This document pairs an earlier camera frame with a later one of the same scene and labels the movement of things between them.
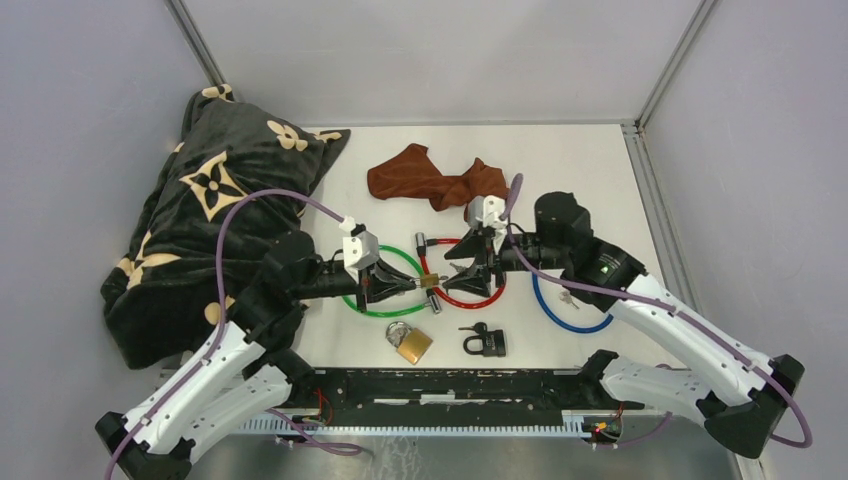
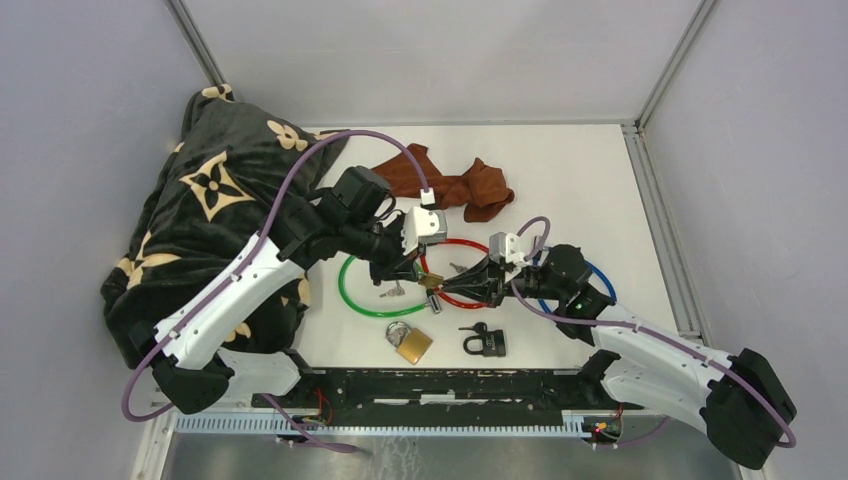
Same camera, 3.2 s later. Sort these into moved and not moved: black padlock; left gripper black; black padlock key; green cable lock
Moved: left gripper black
Not moved: green cable lock; black padlock; black padlock key
